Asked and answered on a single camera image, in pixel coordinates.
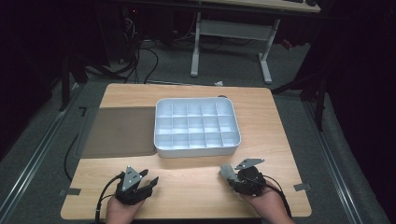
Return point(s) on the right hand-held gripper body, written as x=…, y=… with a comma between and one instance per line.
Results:
x=252, y=183

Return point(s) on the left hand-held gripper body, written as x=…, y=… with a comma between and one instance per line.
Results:
x=130, y=191

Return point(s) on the person's left hand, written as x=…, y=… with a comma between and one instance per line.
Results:
x=120, y=213

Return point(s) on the person's right hand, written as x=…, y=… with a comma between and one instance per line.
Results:
x=272, y=207

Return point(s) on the translucent grey box lid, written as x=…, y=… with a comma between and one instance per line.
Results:
x=120, y=132

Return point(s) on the grey tape piece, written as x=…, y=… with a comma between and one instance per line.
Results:
x=71, y=192
x=302, y=187

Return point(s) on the white compartment storage box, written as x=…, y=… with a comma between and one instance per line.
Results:
x=196, y=126

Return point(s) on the white paper scrap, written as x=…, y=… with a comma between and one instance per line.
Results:
x=219, y=83

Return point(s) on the black metal stand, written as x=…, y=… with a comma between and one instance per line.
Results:
x=64, y=84
x=320, y=105

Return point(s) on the dark computer tower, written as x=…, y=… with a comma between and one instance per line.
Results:
x=124, y=31

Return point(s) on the small red object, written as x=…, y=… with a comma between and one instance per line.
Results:
x=287, y=44

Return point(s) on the light wooden desk top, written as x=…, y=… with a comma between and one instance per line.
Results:
x=264, y=4

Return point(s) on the metal floor rail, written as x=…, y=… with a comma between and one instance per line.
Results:
x=37, y=155
x=333, y=161

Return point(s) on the white metal desk frame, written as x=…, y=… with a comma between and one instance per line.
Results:
x=233, y=30

